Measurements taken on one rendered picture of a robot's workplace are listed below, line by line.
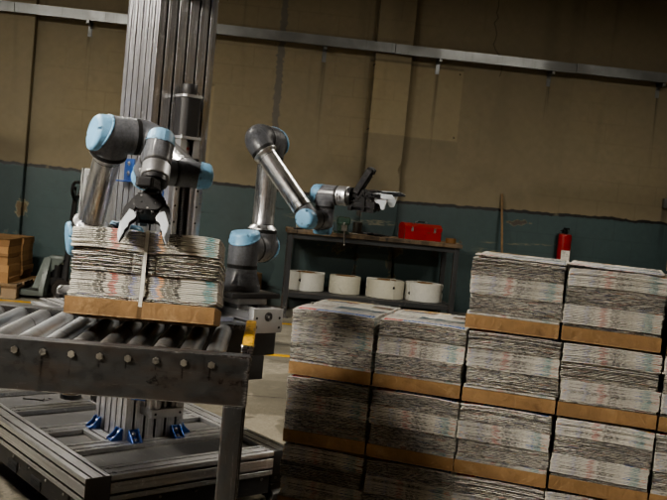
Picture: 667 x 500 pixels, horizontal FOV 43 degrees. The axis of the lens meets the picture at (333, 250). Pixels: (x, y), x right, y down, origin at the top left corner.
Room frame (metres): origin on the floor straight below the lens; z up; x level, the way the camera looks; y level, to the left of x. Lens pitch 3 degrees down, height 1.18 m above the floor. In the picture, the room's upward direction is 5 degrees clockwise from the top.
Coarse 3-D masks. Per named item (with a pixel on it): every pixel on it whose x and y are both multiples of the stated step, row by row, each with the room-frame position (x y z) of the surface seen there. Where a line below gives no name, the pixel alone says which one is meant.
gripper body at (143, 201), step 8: (152, 176) 2.20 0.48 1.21; (160, 176) 2.20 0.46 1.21; (144, 192) 2.17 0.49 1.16; (152, 192) 2.17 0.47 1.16; (160, 192) 2.23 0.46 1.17; (136, 200) 2.15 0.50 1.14; (144, 200) 2.15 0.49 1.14; (152, 200) 2.15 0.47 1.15; (160, 200) 2.16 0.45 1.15; (144, 208) 2.14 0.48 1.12; (152, 208) 2.14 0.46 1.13; (144, 216) 2.17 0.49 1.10; (152, 216) 2.17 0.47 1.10; (136, 224) 2.20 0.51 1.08; (144, 224) 2.20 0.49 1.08
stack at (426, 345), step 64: (320, 320) 2.80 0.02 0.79; (384, 320) 2.74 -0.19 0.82; (448, 320) 2.84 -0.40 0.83; (320, 384) 2.79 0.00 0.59; (512, 384) 2.62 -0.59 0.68; (576, 384) 2.56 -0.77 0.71; (640, 384) 2.51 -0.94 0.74; (320, 448) 2.80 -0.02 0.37; (448, 448) 2.67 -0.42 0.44; (512, 448) 2.61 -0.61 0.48; (576, 448) 2.56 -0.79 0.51; (640, 448) 2.50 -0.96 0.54
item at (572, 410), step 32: (384, 384) 2.73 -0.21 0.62; (416, 384) 2.70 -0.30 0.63; (448, 384) 2.67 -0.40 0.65; (576, 416) 2.55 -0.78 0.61; (608, 416) 2.53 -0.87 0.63; (640, 416) 2.50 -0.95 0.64; (352, 448) 2.76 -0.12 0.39; (384, 448) 2.72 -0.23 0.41; (512, 480) 2.60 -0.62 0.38; (544, 480) 2.57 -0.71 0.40; (576, 480) 2.55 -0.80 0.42
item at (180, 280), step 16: (160, 240) 2.17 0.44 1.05; (176, 240) 2.17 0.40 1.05; (192, 240) 2.18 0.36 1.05; (208, 240) 2.18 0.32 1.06; (160, 256) 2.16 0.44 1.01; (176, 256) 2.17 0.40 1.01; (192, 256) 2.17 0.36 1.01; (208, 256) 2.17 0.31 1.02; (224, 256) 2.43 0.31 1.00; (160, 272) 2.16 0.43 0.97; (176, 272) 2.16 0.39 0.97; (192, 272) 2.16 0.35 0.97; (208, 272) 2.17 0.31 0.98; (160, 288) 2.16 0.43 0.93; (176, 288) 2.16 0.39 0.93; (192, 288) 2.16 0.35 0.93; (208, 288) 2.17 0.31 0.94; (176, 304) 2.15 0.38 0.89; (192, 304) 2.15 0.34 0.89; (208, 304) 2.16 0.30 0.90; (160, 320) 2.14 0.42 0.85
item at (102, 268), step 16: (80, 240) 2.15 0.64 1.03; (96, 240) 2.15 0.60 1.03; (112, 240) 2.16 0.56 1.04; (128, 240) 2.16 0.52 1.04; (80, 256) 2.15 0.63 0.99; (96, 256) 2.15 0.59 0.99; (112, 256) 2.15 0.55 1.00; (128, 256) 2.16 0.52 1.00; (80, 272) 2.15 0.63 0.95; (96, 272) 2.15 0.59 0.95; (112, 272) 2.16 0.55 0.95; (128, 272) 2.15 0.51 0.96; (80, 288) 2.14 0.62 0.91; (96, 288) 2.15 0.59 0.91; (112, 288) 2.15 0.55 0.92; (128, 288) 2.15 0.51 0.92; (128, 320) 2.26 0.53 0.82
